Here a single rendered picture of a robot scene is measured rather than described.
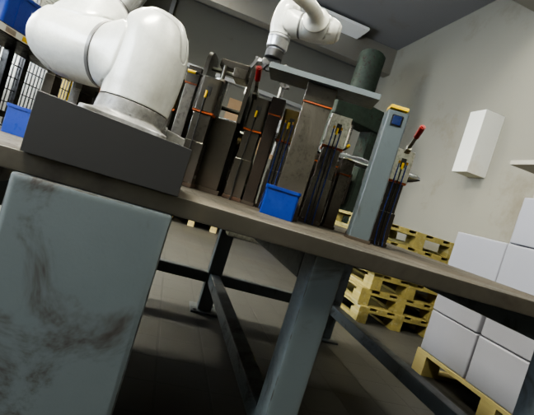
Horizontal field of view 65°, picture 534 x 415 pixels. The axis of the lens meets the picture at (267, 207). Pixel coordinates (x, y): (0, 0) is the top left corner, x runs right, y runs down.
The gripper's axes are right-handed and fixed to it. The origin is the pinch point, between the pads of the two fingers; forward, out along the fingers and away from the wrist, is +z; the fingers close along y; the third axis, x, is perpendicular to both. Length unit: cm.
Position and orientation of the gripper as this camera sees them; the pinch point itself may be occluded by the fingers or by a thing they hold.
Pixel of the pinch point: (260, 97)
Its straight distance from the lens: 179.4
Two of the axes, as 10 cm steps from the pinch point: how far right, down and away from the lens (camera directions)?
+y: -9.5, -3.0, 0.3
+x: -0.4, 0.1, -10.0
